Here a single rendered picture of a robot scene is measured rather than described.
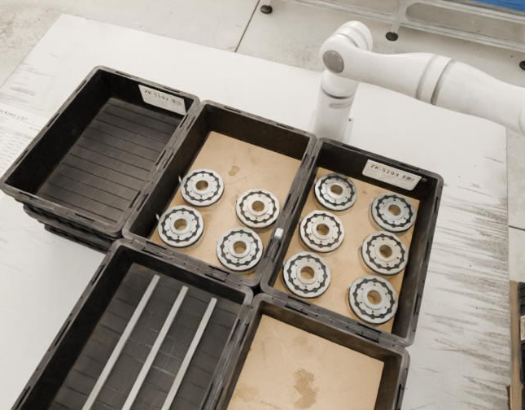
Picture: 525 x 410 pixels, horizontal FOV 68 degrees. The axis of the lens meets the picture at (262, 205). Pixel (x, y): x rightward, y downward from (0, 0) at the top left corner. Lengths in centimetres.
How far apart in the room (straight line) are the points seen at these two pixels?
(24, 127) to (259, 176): 76
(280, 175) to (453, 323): 56
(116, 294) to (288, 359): 38
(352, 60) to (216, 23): 193
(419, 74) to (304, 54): 176
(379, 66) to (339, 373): 62
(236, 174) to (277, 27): 185
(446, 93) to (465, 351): 60
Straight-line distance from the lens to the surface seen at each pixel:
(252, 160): 101
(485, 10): 273
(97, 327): 90
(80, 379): 89
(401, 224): 96
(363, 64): 90
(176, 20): 281
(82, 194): 104
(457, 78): 85
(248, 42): 262
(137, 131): 110
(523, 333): 182
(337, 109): 104
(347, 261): 91
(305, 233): 89
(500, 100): 89
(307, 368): 84
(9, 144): 139
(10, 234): 122
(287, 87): 136
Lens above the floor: 166
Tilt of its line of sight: 62 degrees down
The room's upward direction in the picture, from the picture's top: 4 degrees clockwise
